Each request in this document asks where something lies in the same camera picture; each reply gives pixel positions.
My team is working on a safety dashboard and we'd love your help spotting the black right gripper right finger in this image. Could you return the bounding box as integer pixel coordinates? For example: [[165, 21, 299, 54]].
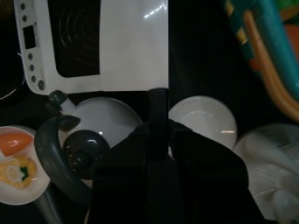
[[169, 118, 271, 224]]

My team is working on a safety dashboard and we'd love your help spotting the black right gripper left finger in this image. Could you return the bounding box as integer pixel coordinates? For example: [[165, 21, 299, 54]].
[[88, 122, 152, 224]]

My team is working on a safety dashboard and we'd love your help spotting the white toy cleaver black handle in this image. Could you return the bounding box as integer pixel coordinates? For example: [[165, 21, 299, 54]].
[[97, 0, 171, 162]]

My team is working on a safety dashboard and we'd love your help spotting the white crumpled plastic bag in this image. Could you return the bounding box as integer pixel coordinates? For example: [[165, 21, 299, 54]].
[[232, 122, 299, 224]]

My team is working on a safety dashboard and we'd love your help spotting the white round bowl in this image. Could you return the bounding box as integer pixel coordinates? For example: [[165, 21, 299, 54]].
[[167, 94, 239, 151]]

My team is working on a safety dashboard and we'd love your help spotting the white plate with food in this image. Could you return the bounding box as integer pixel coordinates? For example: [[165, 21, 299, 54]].
[[0, 125, 64, 224]]

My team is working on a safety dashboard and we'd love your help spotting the yellow sushi roll toy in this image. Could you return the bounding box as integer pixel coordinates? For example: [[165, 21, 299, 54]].
[[0, 155, 38, 190]]

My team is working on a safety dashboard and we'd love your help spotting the orange salmon nigiri toy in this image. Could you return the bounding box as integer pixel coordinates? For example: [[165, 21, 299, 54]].
[[0, 132, 34, 158]]

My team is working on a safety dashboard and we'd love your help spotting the teal basket orange rim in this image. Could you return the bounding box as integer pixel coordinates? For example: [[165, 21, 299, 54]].
[[221, 0, 299, 123]]

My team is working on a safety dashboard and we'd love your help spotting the white toy induction stove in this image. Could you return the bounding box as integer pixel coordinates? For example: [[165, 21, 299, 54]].
[[13, 0, 103, 96]]

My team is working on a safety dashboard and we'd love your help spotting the white toy kettle grey handle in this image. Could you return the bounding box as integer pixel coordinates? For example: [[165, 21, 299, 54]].
[[33, 89, 144, 207]]

